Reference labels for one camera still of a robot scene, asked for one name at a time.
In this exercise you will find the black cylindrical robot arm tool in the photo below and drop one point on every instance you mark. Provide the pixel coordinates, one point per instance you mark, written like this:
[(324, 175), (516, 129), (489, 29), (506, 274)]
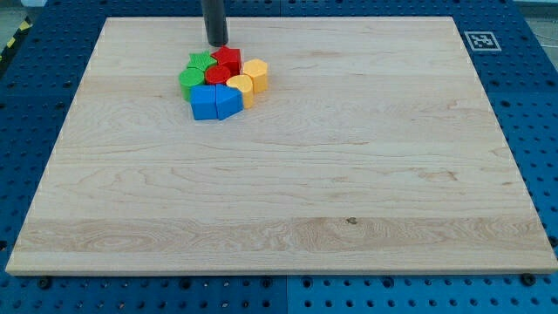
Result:
[(214, 15)]

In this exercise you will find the yellow hexagon block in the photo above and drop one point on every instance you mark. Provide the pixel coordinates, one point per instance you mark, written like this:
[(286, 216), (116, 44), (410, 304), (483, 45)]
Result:
[(257, 70)]

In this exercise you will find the blue triangle block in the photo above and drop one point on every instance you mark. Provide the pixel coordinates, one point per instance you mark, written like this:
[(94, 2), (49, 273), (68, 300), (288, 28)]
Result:
[(228, 101)]

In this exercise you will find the yellow heart block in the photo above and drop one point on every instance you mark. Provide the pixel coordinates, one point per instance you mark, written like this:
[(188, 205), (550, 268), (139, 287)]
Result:
[(244, 84)]

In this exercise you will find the light wooden board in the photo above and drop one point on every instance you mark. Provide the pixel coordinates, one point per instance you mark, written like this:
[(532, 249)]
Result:
[(374, 151)]

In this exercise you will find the blue cube block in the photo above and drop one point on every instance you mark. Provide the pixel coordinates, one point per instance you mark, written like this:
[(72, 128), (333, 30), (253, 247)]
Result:
[(203, 102)]

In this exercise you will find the red cylinder block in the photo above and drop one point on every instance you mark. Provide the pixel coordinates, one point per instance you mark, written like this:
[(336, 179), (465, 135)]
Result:
[(217, 75)]

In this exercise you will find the red star block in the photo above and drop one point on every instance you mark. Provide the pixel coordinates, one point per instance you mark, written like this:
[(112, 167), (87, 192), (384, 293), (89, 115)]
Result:
[(230, 58)]

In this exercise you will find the green cylinder block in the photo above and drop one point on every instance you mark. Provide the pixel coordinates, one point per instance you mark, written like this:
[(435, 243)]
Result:
[(189, 78)]

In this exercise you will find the green star block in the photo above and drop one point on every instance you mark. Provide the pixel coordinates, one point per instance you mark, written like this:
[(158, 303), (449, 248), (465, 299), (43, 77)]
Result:
[(201, 61)]

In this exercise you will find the white fiducial marker tag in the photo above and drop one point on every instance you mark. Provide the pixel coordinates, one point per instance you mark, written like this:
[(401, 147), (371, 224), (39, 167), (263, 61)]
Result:
[(482, 41)]

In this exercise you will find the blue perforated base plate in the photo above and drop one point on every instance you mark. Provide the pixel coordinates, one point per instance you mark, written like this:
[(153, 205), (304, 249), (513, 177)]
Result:
[(48, 63)]

